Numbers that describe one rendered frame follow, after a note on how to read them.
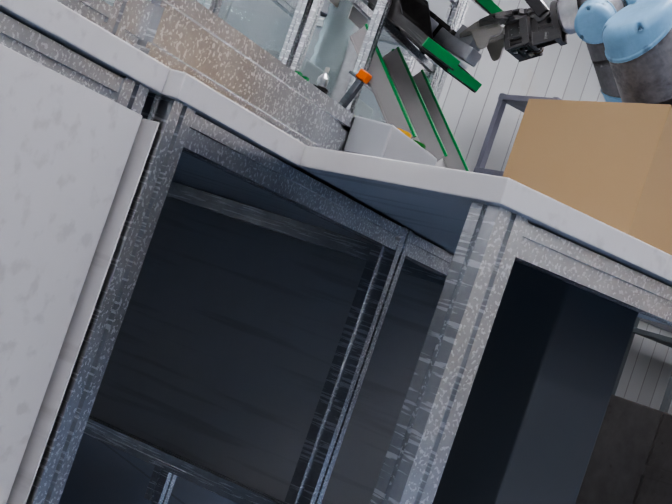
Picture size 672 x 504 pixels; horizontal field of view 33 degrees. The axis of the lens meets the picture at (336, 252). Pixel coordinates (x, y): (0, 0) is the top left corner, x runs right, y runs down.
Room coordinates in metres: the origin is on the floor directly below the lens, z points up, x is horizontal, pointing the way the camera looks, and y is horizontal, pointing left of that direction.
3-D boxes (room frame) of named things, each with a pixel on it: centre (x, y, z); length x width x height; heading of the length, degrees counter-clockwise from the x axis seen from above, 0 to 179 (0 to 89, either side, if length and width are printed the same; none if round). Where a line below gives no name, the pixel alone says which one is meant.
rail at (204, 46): (1.70, 0.10, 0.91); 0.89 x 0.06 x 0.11; 154
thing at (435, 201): (1.73, -0.31, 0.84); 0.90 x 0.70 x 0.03; 125
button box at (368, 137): (1.85, -0.04, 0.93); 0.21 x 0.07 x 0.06; 154
